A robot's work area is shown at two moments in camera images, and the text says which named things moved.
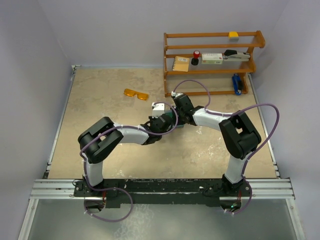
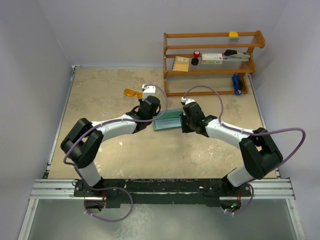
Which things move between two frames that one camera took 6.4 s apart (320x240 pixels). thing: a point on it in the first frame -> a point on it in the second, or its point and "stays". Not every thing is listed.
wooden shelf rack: x=203 y=63 stays
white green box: x=212 y=58 stays
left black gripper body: x=151 y=120 -> x=153 y=114
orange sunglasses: x=141 y=95 stays
